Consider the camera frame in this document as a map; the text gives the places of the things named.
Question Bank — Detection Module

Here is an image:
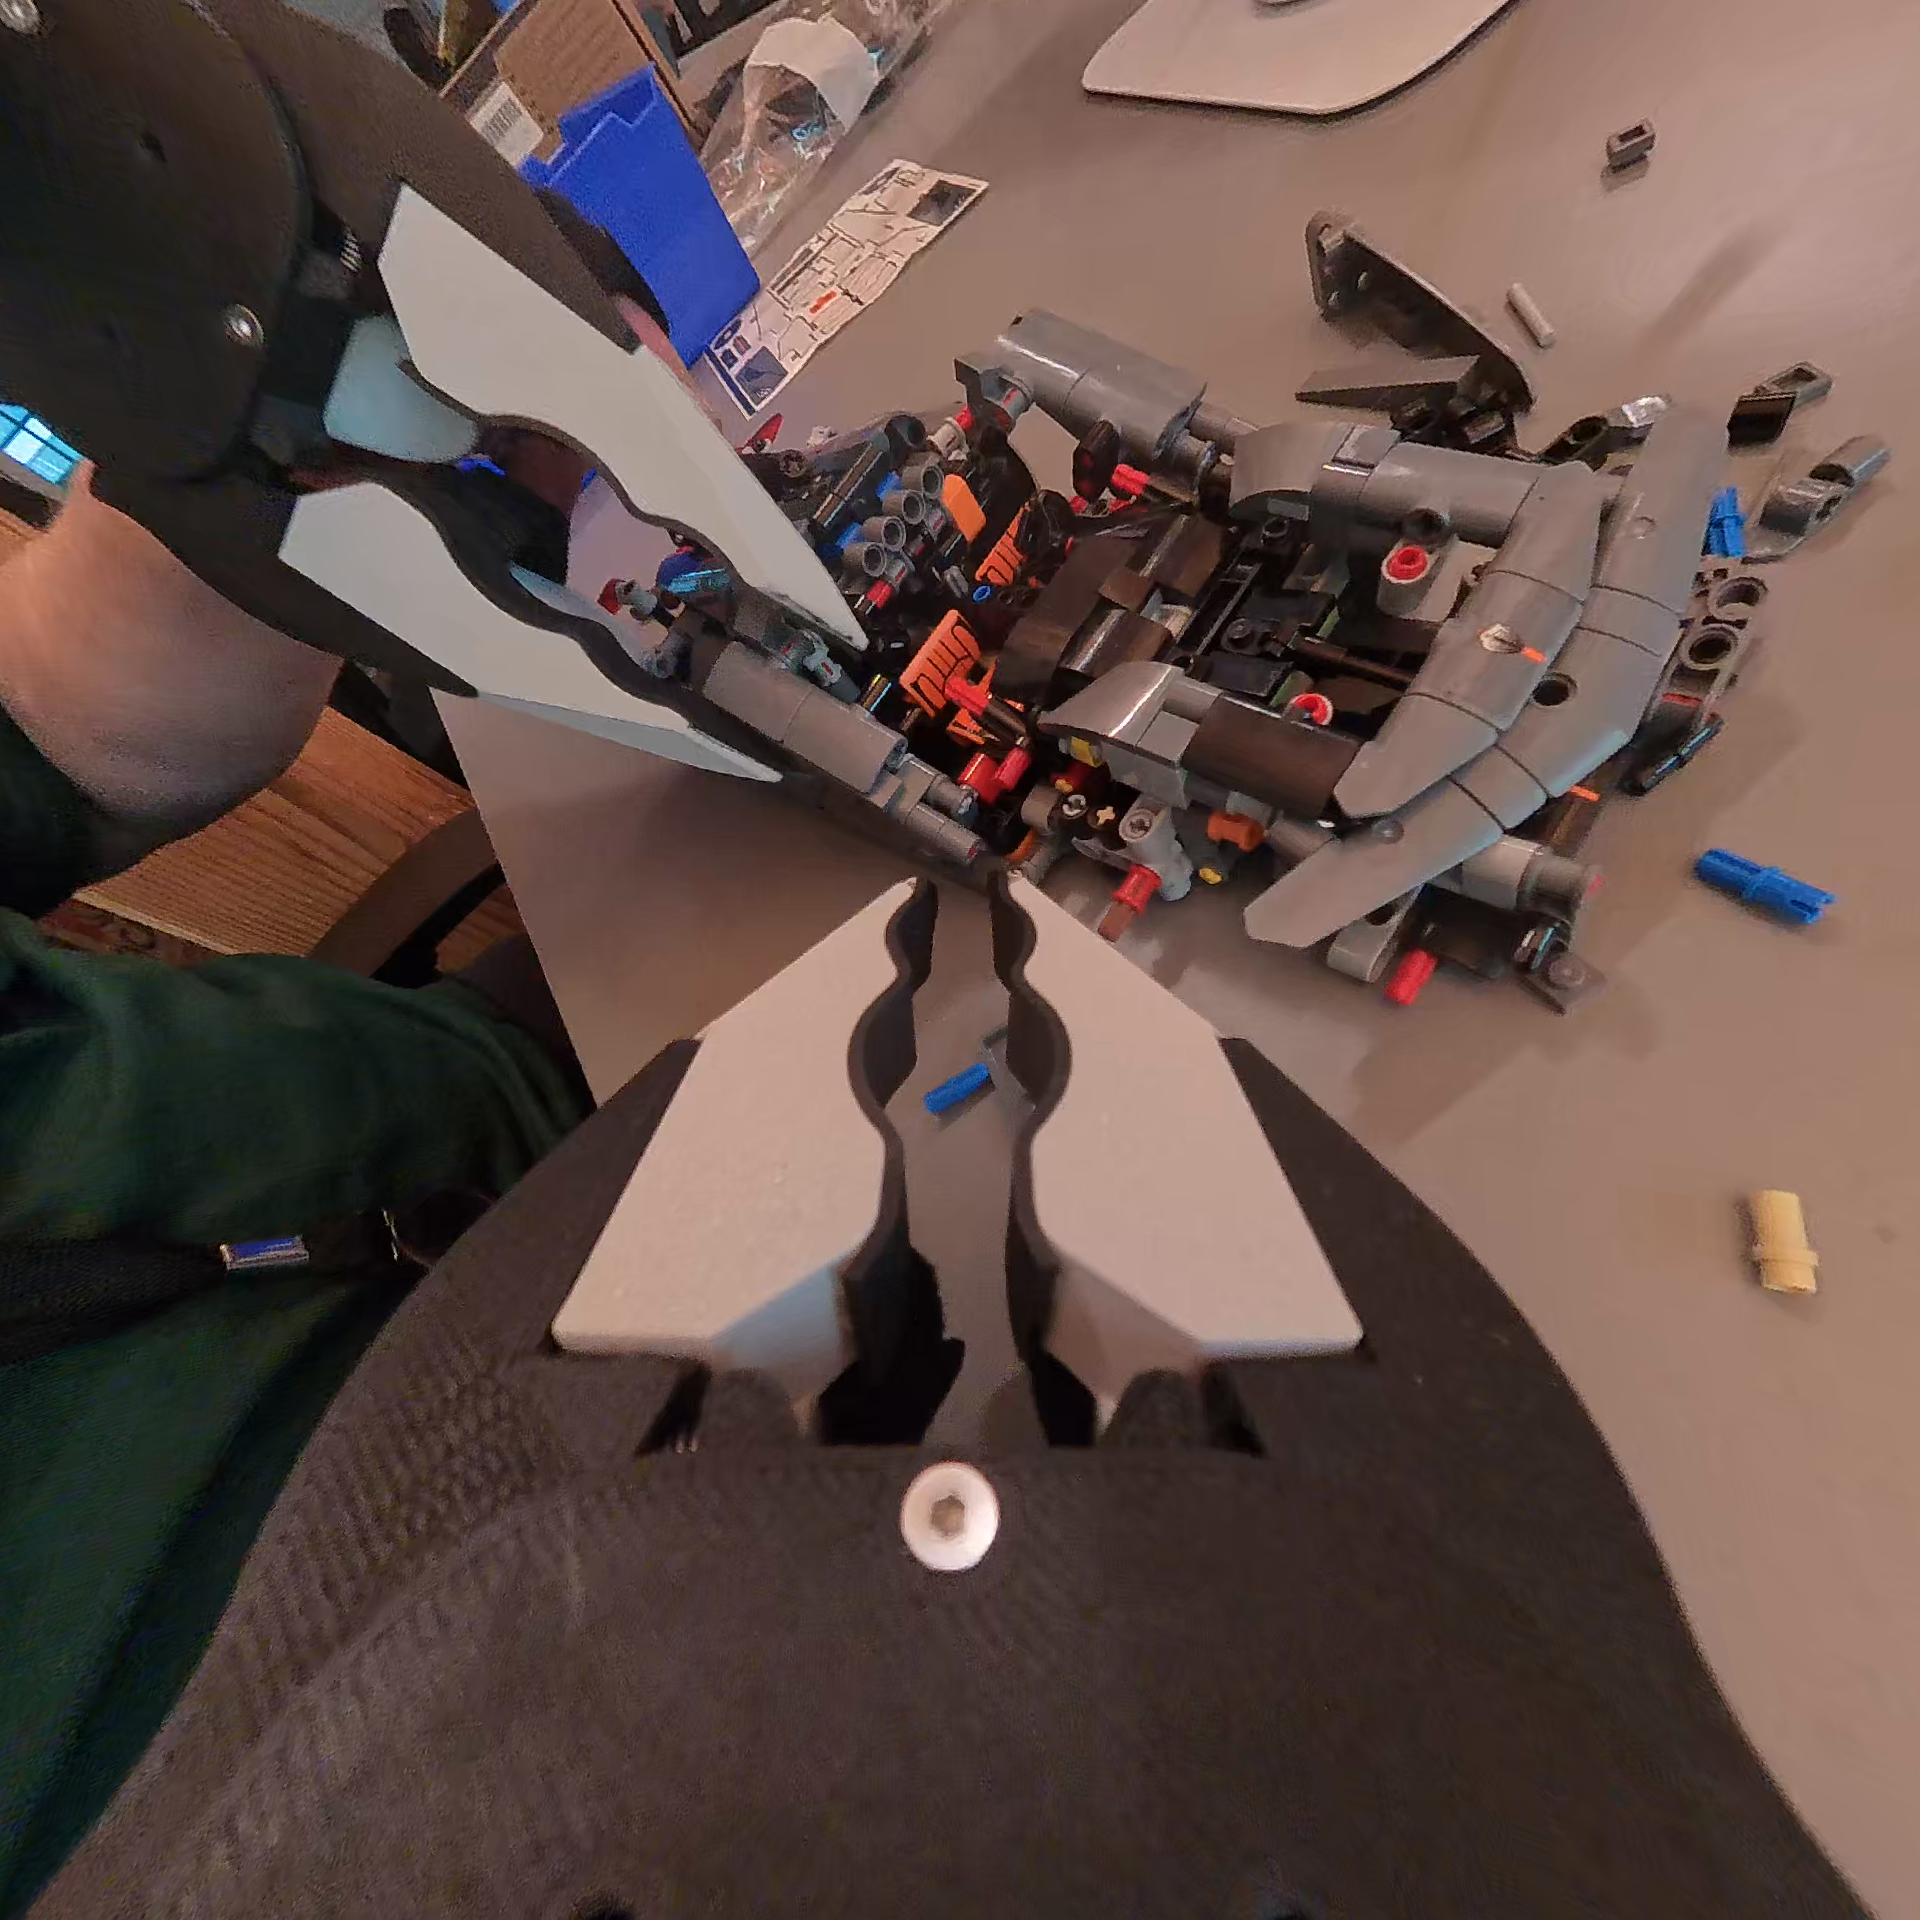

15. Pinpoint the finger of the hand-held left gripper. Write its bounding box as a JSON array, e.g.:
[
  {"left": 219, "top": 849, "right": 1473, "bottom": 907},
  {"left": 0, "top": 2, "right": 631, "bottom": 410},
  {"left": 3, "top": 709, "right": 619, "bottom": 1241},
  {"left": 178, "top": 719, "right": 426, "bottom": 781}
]
[
  {"left": 322, "top": 183, "right": 872, "bottom": 652},
  {"left": 278, "top": 479, "right": 785, "bottom": 785}
]

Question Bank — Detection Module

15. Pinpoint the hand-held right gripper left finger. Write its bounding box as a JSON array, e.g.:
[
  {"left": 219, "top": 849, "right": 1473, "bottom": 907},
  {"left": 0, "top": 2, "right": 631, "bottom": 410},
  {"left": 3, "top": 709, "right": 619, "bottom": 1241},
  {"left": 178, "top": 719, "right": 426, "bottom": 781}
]
[{"left": 551, "top": 877, "right": 942, "bottom": 1414}]

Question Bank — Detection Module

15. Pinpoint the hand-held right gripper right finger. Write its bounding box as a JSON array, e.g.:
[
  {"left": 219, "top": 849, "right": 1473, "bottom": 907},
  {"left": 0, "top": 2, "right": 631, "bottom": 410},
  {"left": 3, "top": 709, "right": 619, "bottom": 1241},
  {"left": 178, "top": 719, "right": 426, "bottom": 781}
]
[{"left": 990, "top": 871, "right": 1364, "bottom": 1421}]

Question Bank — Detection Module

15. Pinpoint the grey lego car model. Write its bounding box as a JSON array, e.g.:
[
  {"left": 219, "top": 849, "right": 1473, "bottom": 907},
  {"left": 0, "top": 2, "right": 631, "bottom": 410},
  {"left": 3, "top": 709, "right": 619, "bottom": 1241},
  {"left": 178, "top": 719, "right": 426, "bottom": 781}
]
[{"left": 600, "top": 307, "right": 1766, "bottom": 1015}]

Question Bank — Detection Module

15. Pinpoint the person's left forearm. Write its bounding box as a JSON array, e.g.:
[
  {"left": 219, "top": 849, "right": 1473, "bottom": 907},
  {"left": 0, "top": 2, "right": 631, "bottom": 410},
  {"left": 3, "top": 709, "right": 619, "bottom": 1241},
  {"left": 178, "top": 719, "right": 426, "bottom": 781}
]
[{"left": 0, "top": 479, "right": 351, "bottom": 826}]

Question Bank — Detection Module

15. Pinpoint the lego sticker sheet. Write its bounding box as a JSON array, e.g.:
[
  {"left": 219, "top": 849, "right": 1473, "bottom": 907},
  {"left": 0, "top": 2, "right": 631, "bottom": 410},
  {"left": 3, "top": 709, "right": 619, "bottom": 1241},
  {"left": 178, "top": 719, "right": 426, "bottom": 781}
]
[{"left": 703, "top": 157, "right": 993, "bottom": 414}]

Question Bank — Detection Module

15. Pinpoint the tan Lego pin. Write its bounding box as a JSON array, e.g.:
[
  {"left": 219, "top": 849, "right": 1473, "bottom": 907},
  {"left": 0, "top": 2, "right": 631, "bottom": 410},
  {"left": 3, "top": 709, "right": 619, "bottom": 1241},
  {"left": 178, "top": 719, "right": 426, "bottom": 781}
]
[{"left": 1745, "top": 1188, "right": 1825, "bottom": 1294}]

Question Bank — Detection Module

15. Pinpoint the blue lego axle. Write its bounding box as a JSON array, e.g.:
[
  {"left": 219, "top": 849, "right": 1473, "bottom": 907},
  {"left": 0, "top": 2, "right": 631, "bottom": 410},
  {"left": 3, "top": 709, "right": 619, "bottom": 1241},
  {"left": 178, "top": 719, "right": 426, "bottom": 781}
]
[{"left": 1697, "top": 849, "right": 1835, "bottom": 926}]

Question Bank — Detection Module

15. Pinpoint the dark grey lego panel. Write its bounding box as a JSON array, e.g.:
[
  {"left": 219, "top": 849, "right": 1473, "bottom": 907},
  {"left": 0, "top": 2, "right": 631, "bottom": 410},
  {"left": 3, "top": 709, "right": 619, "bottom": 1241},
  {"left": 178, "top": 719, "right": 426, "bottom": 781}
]
[{"left": 1296, "top": 211, "right": 1537, "bottom": 453}]

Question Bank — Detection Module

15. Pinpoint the pile of small lego pieces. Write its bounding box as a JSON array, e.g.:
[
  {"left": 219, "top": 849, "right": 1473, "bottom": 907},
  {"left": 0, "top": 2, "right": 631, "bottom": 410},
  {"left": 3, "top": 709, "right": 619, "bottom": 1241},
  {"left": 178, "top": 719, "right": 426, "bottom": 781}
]
[{"left": 1529, "top": 358, "right": 1892, "bottom": 564}]

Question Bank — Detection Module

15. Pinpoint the blue plastic bin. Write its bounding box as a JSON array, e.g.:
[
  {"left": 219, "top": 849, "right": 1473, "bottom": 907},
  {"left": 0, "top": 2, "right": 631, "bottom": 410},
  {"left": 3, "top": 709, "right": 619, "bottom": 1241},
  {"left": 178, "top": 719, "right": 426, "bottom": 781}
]
[{"left": 518, "top": 66, "right": 762, "bottom": 367}]

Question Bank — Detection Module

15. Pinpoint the clear plastic bag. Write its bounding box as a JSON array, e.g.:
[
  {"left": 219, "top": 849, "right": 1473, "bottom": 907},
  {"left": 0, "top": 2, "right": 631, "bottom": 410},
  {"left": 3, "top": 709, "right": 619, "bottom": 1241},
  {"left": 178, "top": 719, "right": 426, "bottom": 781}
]
[{"left": 697, "top": 0, "right": 963, "bottom": 250}]

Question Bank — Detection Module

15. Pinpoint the white stand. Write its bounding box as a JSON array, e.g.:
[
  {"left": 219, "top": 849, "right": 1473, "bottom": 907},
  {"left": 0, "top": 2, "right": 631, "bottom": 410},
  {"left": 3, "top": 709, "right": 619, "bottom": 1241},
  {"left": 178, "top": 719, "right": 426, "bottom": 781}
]
[{"left": 1080, "top": 0, "right": 1518, "bottom": 117}]

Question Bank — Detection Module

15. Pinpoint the wooden post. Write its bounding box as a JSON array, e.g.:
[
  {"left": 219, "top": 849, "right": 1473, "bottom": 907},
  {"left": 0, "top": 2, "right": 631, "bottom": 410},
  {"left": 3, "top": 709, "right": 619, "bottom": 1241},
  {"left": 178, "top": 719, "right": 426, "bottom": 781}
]
[{"left": 67, "top": 703, "right": 500, "bottom": 969}]

